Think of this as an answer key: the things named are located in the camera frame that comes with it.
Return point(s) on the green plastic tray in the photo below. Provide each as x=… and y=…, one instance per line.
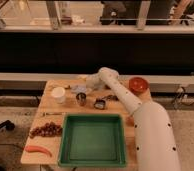
x=92, y=140

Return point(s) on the red chili pepper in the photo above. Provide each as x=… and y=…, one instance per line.
x=40, y=149

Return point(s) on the small metal measuring cup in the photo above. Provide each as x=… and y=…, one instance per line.
x=100, y=104

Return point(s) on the white plastic cup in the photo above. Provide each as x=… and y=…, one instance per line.
x=58, y=94

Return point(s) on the metal fork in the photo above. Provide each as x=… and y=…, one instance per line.
x=51, y=114

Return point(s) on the black handled tool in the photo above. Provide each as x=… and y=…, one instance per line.
x=110, y=97

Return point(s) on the red bowl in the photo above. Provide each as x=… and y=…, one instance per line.
x=138, y=85

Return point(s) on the bunch of red grapes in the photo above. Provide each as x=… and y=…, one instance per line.
x=47, y=130

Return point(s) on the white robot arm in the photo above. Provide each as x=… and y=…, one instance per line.
x=155, y=143

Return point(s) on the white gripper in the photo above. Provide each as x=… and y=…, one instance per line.
x=94, y=82

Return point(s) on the orange fruit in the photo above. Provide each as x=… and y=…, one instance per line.
x=130, y=121

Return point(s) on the steel cup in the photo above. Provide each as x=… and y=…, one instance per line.
x=81, y=99

